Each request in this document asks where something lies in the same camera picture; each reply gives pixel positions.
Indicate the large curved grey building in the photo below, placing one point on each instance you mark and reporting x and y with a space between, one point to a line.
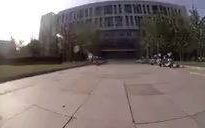
120 23

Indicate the group of parked bicycles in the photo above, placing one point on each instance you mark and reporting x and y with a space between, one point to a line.
94 59

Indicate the grey concrete slab plaza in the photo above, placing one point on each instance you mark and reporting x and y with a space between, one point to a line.
103 96

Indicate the dark hedge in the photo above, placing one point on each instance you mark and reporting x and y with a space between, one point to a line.
33 60

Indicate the group of trees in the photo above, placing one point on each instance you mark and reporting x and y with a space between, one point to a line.
70 40
180 36

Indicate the row of parked bicycles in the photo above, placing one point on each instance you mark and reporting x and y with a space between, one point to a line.
161 61

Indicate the grass lawn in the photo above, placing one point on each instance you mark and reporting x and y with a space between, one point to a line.
20 70

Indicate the grass strip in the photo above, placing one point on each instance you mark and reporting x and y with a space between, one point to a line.
198 63

